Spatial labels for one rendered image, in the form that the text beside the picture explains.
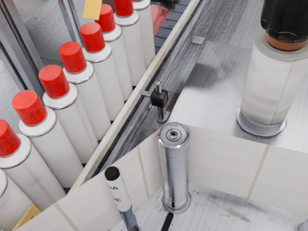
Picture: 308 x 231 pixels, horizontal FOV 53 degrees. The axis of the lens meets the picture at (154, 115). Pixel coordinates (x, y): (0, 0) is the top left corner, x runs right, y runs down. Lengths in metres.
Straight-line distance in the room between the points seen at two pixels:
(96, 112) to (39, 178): 0.15
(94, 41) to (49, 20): 0.56
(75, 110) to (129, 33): 0.19
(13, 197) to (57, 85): 0.15
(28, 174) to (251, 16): 0.75
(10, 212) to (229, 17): 0.76
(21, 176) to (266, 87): 0.37
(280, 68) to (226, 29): 0.45
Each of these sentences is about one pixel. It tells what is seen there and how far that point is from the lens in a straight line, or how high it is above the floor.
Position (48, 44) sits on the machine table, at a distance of 0.95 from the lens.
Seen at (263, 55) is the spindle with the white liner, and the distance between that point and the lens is 0.47.
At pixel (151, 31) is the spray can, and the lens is 0.65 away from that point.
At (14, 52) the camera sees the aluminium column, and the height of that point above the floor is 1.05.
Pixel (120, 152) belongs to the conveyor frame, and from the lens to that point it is 0.60.
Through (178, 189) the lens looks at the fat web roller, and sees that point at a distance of 0.44.
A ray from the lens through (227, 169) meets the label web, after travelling 0.43.
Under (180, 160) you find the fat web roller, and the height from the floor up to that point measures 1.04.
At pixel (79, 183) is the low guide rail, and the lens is 0.52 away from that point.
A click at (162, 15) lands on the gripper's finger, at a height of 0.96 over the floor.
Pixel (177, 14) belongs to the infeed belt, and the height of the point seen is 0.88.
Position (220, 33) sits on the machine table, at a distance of 0.89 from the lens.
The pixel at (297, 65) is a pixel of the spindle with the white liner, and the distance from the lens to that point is 0.48.
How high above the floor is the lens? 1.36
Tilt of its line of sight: 51 degrees down
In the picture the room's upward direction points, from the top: 7 degrees counter-clockwise
